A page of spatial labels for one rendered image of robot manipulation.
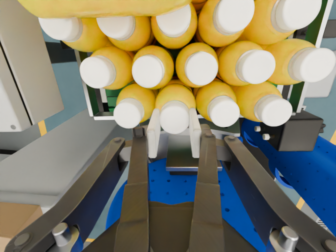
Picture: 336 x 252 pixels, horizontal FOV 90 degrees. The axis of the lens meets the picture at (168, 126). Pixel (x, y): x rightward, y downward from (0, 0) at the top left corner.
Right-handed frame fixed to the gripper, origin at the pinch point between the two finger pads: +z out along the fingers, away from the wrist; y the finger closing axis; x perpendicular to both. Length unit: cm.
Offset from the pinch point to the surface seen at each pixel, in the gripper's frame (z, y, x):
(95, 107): 16.0, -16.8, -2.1
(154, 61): 4.3, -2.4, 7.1
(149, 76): 4.4, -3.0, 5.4
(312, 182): 32, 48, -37
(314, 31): 15.2, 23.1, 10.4
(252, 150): 97, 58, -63
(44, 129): 112, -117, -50
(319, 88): 26.2, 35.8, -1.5
